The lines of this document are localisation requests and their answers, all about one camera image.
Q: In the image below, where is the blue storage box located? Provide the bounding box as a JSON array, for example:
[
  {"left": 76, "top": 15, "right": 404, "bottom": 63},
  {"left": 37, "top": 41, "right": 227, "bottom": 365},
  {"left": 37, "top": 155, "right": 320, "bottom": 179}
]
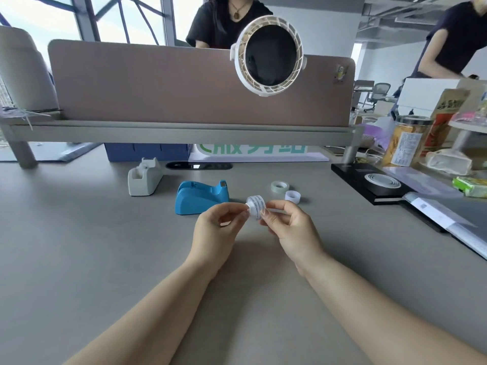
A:
[{"left": 105, "top": 143, "right": 191, "bottom": 162}]

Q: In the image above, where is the clear jar of yellow snacks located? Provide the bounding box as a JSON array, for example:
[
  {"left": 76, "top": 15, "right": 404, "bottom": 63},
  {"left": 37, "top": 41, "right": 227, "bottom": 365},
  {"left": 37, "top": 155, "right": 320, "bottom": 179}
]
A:
[{"left": 381, "top": 115, "right": 434, "bottom": 168}]

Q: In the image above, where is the person's left hand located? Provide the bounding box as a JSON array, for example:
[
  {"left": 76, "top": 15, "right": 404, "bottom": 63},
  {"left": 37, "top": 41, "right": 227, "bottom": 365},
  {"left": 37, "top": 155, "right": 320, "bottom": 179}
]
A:
[{"left": 189, "top": 202, "right": 250, "bottom": 276}]

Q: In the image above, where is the person's right forearm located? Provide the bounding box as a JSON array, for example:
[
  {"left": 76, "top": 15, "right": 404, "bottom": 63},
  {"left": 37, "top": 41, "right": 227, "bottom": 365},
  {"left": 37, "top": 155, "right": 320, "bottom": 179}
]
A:
[{"left": 295, "top": 254, "right": 487, "bottom": 365}]

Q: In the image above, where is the person's right hand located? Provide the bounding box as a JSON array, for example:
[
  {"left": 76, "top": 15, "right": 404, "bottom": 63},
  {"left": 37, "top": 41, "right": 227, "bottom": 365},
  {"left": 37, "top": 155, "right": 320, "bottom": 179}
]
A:
[{"left": 260, "top": 200, "right": 328, "bottom": 277}]

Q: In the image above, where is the grey tape dispenser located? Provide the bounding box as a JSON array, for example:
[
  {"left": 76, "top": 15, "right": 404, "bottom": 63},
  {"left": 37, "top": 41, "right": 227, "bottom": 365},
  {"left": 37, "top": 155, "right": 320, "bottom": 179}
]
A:
[{"left": 128, "top": 157, "right": 162, "bottom": 196}]

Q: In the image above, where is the white sign with green print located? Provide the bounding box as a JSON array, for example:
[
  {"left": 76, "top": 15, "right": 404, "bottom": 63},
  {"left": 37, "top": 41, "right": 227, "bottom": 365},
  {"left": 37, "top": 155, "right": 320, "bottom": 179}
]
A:
[{"left": 189, "top": 143, "right": 329, "bottom": 162}]

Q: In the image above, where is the black flat box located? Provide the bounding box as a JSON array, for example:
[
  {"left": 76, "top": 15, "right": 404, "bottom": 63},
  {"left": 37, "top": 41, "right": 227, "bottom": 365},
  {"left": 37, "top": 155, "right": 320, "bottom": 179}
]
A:
[{"left": 331, "top": 163, "right": 413, "bottom": 206}]

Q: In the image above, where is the grey desk shelf riser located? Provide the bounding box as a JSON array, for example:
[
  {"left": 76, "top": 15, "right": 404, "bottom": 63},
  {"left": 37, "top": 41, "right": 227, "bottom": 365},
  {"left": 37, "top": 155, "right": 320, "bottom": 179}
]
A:
[{"left": 0, "top": 117, "right": 366, "bottom": 168}]

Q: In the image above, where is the beige chair back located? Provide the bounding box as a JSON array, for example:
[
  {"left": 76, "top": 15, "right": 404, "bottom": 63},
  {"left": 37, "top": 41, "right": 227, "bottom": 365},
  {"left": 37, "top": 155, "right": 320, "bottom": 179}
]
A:
[{"left": 0, "top": 26, "right": 59, "bottom": 112}]

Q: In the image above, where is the blue tape dispenser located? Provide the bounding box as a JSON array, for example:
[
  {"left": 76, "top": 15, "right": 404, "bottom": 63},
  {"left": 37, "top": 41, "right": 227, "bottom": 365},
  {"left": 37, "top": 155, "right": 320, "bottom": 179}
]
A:
[{"left": 175, "top": 180, "right": 230, "bottom": 215}]

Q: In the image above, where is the person's left forearm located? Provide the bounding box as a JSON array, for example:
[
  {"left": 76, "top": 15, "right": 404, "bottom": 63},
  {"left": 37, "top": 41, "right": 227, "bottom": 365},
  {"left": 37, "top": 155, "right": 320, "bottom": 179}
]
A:
[{"left": 63, "top": 258, "right": 230, "bottom": 365}]

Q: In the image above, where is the purple plastic bag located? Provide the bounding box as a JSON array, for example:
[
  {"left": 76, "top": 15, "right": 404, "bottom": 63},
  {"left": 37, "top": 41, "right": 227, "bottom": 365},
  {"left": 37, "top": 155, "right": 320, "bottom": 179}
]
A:
[{"left": 361, "top": 123, "right": 392, "bottom": 149}]

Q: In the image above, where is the brown desk divider panel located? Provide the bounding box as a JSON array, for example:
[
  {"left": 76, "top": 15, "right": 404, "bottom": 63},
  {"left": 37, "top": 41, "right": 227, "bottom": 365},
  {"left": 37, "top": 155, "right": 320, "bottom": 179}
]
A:
[{"left": 48, "top": 39, "right": 355, "bottom": 127}]

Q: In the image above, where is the pendant necklace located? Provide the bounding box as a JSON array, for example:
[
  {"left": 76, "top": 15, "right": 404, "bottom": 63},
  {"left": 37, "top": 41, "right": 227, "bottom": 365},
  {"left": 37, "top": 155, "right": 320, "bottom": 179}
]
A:
[{"left": 228, "top": 0, "right": 252, "bottom": 20}]

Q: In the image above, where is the white labelled tape roll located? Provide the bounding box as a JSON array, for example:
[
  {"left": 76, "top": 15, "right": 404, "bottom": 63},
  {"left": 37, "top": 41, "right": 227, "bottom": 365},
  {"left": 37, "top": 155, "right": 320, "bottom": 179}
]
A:
[{"left": 245, "top": 194, "right": 268, "bottom": 221}]

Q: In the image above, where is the crumpled white paper bag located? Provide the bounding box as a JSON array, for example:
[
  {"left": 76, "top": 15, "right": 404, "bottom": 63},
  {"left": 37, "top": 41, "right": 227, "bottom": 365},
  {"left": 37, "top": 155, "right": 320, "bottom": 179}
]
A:
[{"left": 424, "top": 149, "right": 474, "bottom": 175}]

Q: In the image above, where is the grey document folder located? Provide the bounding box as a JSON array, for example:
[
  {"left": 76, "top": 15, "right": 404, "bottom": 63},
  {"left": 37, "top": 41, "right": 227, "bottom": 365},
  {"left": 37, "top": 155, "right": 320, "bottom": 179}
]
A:
[{"left": 401, "top": 192, "right": 487, "bottom": 261}]

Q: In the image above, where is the white board panel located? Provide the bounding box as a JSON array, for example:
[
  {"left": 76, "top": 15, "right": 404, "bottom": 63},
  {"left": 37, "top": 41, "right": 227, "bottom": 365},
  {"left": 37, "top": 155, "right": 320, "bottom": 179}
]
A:
[{"left": 396, "top": 78, "right": 487, "bottom": 119}]

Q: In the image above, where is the green packet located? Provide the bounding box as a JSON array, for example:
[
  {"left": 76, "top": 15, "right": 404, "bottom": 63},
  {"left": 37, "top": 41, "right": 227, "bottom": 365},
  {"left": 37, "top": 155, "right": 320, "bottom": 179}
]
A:
[{"left": 453, "top": 176, "right": 487, "bottom": 198}]

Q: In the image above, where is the red and tan snack bag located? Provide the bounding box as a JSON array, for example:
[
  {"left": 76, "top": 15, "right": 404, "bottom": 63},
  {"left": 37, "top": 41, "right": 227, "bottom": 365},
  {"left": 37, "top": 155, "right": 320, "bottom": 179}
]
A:
[{"left": 420, "top": 88, "right": 470, "bottom": 156}]

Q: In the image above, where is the black cable grommet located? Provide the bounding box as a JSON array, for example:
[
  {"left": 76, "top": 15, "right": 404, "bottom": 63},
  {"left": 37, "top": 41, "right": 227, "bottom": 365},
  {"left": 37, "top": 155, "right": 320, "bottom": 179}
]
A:
[{"left": 166, "top": 161, "right": 233, "bottom": 171}]

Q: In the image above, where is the white round desk fan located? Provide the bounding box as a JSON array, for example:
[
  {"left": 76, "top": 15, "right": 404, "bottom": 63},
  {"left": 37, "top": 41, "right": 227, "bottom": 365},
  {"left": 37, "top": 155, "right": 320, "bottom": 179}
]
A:
[{"left": 230, "top": 15, "right": 307, "bottom": 97}]

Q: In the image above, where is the cartoon sticker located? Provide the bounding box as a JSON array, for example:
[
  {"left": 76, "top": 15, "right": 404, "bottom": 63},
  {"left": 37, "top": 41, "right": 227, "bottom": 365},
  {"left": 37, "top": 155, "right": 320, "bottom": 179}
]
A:
[{"left": 333, "top": 64, "right": 350, "bottom": 86}]

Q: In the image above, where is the grey office chair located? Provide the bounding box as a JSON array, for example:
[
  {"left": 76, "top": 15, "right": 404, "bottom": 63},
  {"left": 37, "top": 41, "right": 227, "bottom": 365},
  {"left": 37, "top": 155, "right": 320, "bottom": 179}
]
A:
[{"left": 363, "top": 83, "right": 392, "bottom": 112}]

